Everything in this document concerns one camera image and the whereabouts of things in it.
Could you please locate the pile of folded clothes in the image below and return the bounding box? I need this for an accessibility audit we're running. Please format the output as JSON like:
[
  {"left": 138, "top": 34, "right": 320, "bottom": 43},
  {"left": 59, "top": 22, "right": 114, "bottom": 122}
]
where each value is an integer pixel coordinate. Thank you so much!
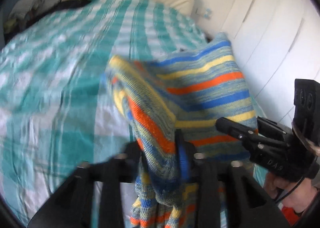
[{"left": 3, "top": 0, "right": 45, "bottom": 34}]

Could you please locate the person's right hand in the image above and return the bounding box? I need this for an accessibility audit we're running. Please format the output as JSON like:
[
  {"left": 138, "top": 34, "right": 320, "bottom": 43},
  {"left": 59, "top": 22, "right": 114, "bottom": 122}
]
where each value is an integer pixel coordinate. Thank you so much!
[{"left": 264, "top": 173, "right": 318, "bottom": 214}]

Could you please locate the white wall socket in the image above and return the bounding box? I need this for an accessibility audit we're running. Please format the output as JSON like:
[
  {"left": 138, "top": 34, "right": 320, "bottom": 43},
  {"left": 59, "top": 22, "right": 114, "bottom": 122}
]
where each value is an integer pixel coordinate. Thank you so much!
[{"left": 195, "top": 8, "right": 212, "bottom": 20}]

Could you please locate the teal plaid bedspread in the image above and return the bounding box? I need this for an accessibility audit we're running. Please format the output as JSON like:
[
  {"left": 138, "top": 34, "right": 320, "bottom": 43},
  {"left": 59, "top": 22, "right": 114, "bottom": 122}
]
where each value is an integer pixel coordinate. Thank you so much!
[{"left": 1, "top": 0, "right": 206, "bottom": 225}]

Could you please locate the white wardrobe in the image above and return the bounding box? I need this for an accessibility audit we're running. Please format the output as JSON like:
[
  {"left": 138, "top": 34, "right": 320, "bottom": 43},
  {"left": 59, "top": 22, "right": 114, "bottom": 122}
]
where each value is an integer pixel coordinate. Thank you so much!
[{"left": 222, "top": 0, "right": 319, "bottom": 126}]

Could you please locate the orange fluffy rug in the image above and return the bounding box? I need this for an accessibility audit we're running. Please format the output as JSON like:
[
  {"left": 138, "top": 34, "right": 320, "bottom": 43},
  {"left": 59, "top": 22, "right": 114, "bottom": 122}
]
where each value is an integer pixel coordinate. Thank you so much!
[{"left": 281, "top": 206, "right": 303, "bottom": 226}]

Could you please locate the black garment on bed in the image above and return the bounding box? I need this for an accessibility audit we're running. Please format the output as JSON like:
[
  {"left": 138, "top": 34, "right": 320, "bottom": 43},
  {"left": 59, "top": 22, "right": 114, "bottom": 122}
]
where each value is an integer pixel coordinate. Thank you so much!
[{"left": 26, "top": 0, "right": 92, "bottom": 28}]

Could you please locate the striped knit sweater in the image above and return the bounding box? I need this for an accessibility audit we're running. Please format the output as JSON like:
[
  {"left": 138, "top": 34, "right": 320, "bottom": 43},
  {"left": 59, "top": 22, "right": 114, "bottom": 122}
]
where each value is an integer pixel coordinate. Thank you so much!
[{"left": 106, "top": 33, "right": 257, "bottom": 227}]

